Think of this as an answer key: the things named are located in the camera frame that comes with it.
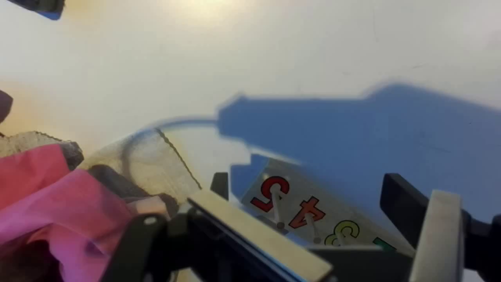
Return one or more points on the black rectangular block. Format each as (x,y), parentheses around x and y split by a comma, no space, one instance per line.
(39,6)

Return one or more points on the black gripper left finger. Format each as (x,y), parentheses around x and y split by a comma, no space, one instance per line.
(244,228)

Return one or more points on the beige canvas bag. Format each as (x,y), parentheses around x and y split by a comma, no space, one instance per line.
(157,161)

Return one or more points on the wooden numbered peg board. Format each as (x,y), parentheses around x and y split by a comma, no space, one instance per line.
(334,208)

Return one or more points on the pink cloth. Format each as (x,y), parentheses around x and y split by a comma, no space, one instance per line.
(63,213)

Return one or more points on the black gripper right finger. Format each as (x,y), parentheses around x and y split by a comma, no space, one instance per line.
(443,235)

